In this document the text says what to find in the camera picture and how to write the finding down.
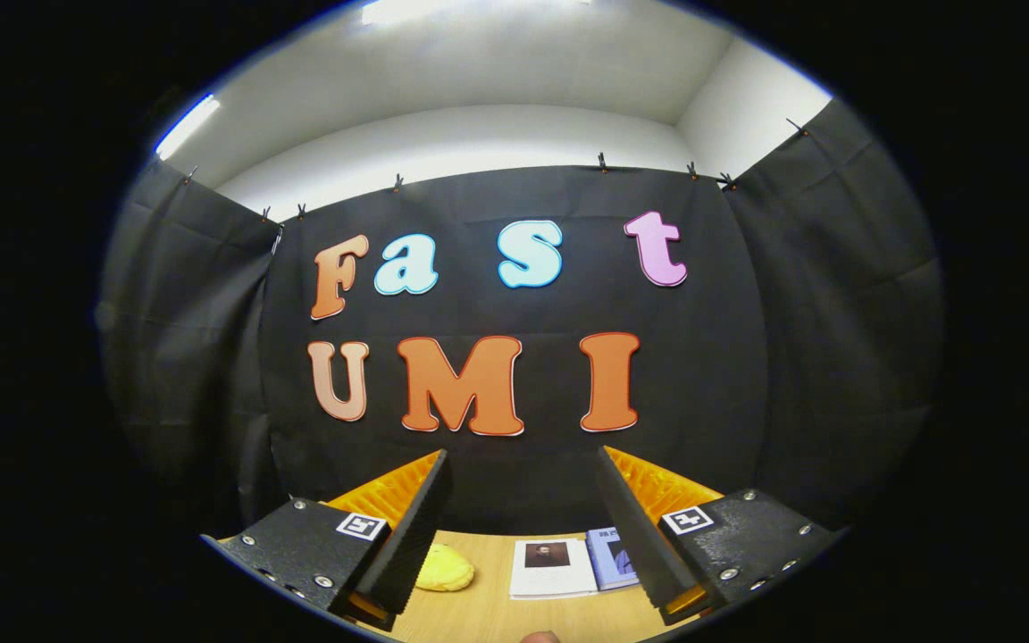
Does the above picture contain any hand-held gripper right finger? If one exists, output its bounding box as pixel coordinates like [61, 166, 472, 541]
[593, 445, 844, 628]

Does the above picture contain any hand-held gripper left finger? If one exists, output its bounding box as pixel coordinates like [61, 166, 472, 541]
[200, 448, 453, 630]

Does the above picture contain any blue book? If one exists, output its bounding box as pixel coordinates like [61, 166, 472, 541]
[586, 527, 640, 592]

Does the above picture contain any yellow plush toy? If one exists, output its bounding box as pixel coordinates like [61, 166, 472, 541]
[414, 543, 476, 593]

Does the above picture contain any white book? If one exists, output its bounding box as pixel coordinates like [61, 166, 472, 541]
[509, 538, 600, 600]

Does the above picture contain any row of black clips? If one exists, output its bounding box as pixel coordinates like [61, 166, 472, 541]
[180, 116, 815, 224]

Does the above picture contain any ceiling light strip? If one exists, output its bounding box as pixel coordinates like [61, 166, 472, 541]
[155, 94, 221, 160]

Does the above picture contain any ceiling light panel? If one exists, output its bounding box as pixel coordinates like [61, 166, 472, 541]
[361, 0, 591, 26]

